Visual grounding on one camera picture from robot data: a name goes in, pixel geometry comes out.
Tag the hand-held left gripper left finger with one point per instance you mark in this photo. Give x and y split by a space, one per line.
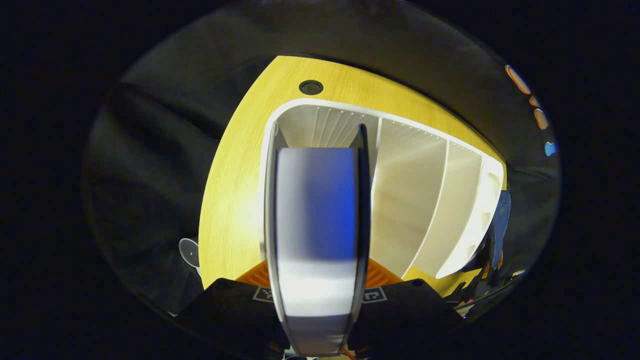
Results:
225 310

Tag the pale round object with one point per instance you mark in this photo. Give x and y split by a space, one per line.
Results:
190 252

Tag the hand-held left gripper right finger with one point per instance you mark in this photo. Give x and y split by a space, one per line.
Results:
405 310

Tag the white plastic bookshelf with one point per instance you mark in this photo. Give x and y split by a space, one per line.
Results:
405 200

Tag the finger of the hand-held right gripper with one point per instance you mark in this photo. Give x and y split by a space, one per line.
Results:
487 270

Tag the blue schoolbag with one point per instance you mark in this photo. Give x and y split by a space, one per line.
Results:
502 215

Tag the black backdrop cloth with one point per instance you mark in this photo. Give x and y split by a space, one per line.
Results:
165 150

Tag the dark face cover book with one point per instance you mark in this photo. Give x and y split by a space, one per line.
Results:
315 200

